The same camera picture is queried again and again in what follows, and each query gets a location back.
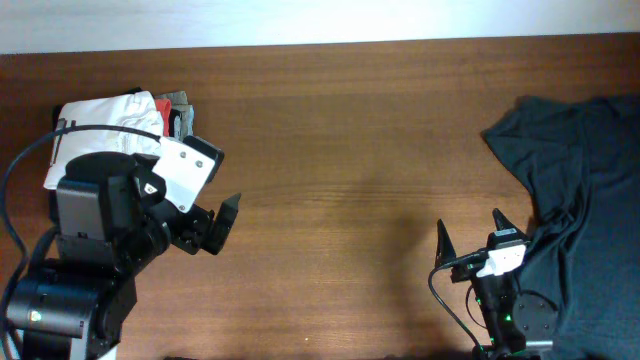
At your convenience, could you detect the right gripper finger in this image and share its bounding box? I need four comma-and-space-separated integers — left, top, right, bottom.
434, 219, 457, 268
492, 208, 515, 234

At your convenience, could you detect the white t-shirt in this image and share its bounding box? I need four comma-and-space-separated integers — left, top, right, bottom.
43, 91, 164, 190

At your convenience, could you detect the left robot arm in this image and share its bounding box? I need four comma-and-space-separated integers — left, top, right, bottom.
5, 152, 240, 359

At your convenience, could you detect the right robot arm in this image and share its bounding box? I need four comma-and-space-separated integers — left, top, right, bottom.
428, 209, 558, 359

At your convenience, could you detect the dark green t-shirt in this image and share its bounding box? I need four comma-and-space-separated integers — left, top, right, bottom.
482, 95, 639, 359

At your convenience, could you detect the folded red printed t-shirt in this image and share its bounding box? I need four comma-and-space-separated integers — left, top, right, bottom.
154, 98, 172, 137

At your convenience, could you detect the folded black t-shirt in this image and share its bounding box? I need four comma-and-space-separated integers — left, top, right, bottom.
44, 87, 195, 222

